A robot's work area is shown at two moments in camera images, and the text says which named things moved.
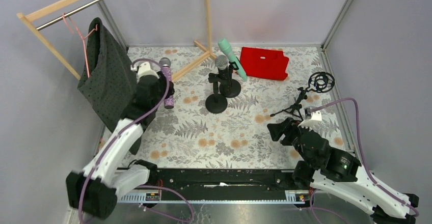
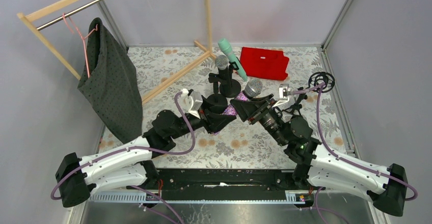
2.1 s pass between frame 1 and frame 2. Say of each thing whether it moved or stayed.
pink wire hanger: stayed
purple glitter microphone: moved
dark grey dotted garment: stayed
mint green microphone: stayed
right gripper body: moved
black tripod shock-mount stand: stayed
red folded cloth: stayed
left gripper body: moved
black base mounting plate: stayed
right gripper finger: moved
